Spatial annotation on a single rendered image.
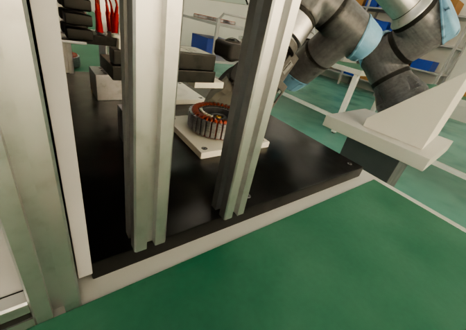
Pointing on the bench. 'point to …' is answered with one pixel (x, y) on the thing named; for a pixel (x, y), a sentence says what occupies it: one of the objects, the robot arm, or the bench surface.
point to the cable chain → (74, 12)
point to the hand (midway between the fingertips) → (215, 123)
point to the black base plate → (185, 179)
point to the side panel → (28, 183)
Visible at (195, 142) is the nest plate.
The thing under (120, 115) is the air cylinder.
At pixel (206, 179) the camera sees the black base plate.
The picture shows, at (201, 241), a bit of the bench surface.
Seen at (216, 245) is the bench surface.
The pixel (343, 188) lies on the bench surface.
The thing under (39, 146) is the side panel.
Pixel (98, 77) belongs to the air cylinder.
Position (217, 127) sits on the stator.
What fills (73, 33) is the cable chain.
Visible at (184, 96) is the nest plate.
